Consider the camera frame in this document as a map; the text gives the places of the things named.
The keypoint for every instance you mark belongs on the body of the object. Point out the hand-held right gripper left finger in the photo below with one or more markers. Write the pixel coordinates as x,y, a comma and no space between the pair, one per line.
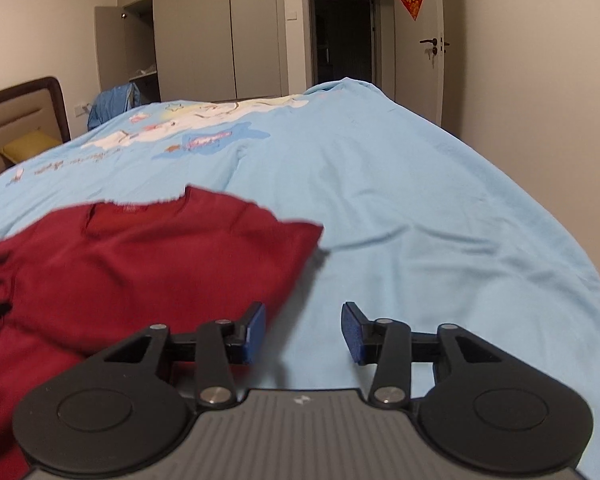
256,332

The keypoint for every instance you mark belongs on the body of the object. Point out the dark doorway frame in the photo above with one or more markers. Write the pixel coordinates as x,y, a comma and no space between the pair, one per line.
342,35

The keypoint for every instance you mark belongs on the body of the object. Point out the grey built-in wardrobe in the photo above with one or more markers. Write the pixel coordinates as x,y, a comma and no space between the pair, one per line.
195,30

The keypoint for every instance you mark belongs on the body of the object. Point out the yellow pillow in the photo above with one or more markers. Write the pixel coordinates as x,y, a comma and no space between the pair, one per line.
27,147

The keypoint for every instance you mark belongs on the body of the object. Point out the white wall light switch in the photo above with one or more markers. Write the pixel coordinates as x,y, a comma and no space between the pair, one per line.
291,15

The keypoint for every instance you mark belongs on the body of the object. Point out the light blue printed blanket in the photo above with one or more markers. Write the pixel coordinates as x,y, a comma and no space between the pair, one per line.
405,210

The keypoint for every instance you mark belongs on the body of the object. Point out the blue bag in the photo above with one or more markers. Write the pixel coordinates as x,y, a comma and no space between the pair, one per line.
112,105

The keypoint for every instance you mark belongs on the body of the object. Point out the brown padded bed headboard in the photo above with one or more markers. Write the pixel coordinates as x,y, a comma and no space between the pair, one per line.
15,110

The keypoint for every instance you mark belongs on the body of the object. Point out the white wall socket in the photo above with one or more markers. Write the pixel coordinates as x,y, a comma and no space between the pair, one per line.
83,107

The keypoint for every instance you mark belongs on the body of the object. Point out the white clothes on wardrobe shelf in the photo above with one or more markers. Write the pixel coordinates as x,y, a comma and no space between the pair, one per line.
145,71

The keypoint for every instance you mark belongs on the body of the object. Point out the white room door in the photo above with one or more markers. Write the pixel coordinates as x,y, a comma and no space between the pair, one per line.
417,75

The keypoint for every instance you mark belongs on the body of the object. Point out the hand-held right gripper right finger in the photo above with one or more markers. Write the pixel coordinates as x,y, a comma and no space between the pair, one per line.
352,332

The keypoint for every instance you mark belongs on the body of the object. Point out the dark red shirt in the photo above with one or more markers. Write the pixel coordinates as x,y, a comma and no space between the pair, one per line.
130,280

